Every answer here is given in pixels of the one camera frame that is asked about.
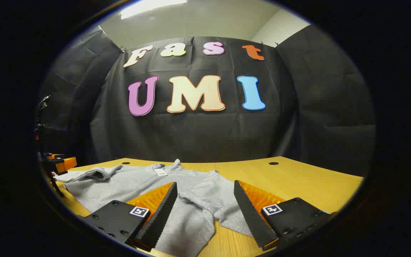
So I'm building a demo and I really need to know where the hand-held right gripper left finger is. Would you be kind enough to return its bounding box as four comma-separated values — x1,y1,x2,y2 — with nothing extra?
78,181,178,252

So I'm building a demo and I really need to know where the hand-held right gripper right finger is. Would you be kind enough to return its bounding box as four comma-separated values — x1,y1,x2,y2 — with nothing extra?
233,180,338,251

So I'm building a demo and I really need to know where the grey sweatshirt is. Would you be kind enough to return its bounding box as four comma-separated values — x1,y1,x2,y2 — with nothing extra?
54,159,263,257

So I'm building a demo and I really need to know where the black backdrop cloth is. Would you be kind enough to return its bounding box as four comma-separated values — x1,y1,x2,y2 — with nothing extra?
36,23,376,177

